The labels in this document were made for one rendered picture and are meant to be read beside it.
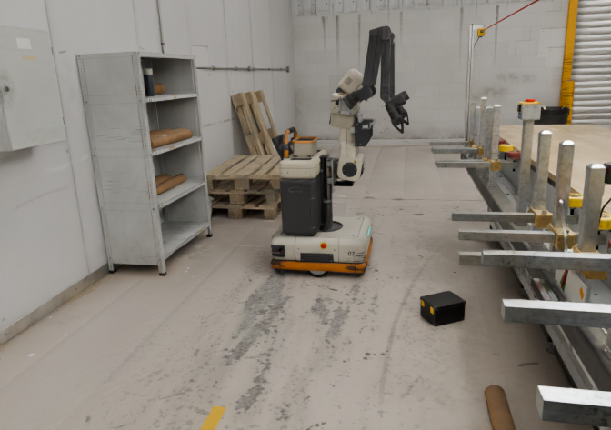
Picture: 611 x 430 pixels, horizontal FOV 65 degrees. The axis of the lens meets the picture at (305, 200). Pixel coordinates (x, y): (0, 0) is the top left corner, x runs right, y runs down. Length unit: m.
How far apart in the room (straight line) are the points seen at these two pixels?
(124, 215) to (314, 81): 6.42
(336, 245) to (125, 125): 1.63
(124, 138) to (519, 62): 7.41
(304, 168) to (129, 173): 1.21
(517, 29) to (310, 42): 3.64
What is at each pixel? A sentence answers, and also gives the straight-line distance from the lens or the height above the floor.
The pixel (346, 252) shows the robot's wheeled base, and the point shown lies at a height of 0.20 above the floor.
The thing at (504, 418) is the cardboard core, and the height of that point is 0.08.
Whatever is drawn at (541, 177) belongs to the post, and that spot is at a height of 0.97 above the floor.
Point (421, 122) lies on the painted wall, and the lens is 9.34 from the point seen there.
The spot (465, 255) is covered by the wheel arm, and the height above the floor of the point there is 0.86.
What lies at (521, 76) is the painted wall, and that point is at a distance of 9.49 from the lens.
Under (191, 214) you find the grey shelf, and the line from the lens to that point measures 4.40.
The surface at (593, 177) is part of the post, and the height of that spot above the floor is 1.07.
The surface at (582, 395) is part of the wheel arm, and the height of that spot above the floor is 0.96.
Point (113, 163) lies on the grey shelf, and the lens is 3.57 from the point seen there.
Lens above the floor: 1.36
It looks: 15 degrees down
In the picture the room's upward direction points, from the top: 2 degrees counter-clockwise
